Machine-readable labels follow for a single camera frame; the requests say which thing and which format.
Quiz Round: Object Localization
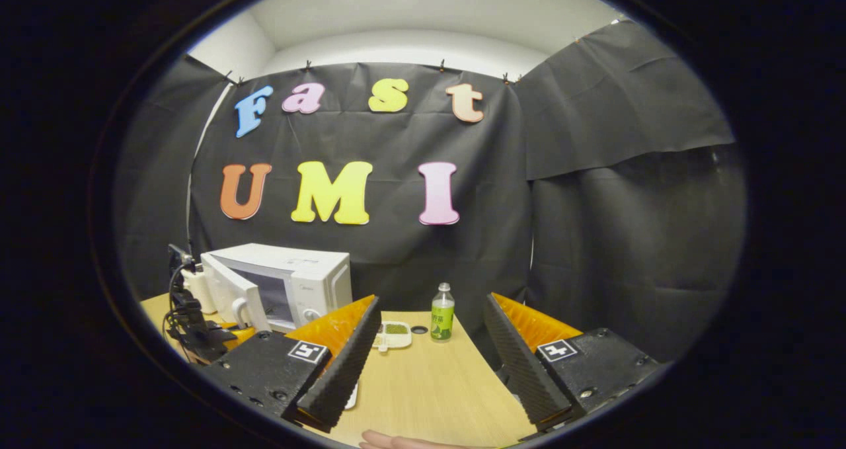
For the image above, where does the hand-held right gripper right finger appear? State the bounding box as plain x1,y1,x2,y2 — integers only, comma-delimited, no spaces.
483,292,663,434

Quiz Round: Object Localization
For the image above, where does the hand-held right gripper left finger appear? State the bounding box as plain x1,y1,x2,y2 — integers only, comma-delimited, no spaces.
197,294,383,433

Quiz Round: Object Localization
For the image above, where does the white divided dish of beans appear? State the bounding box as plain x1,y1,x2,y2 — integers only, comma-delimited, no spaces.
371,321,413,352

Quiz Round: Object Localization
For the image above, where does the white microwave oven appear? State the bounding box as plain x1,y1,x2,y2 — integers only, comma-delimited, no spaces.
200,243,353,335

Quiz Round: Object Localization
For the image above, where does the green drink bottle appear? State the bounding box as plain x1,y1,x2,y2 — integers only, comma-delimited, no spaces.
431,282,456,343

